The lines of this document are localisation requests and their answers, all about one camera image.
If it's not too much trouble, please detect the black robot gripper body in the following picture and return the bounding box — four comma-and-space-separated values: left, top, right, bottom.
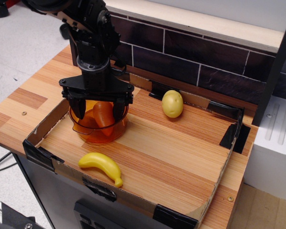
59, 57, 134, 105

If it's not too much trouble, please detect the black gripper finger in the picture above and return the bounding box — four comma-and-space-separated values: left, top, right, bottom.
112, 99, 125, 122
69, 98, 86, 119

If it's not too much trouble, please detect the orange plastic toy carrot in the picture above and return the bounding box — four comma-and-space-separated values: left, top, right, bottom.
93, 101, 115, 136

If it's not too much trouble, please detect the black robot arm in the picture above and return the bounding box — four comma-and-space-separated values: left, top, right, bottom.
23, 0, 134, 122

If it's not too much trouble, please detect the orange transparent plastic pot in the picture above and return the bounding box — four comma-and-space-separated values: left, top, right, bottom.
69, 100, 128, 144

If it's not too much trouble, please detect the cardboard fence with black tape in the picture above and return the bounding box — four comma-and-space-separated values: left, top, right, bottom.
22, 62, 251, 229

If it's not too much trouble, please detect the yellow plastic toy potato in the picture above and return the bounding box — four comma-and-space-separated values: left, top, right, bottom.
162, 90, 184, 118

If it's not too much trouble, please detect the yellow plastic toy banana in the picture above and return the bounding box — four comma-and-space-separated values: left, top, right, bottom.
78, 152, 123, 187

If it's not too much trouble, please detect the black chair caster wheel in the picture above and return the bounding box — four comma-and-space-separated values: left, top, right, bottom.
59, 23, 69, 40

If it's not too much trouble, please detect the black control box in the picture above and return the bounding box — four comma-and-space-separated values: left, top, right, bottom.
74, 202, 116, 229

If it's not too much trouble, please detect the dark brick pattern backsplash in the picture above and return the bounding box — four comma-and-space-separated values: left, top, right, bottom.
106, 0, 284, 110

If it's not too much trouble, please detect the white grooved sink block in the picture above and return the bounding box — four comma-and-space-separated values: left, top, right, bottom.
244, 96, 286, 200

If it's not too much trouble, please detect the black metal bracket with screw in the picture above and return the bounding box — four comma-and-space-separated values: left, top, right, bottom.
0, 201, 39, 229

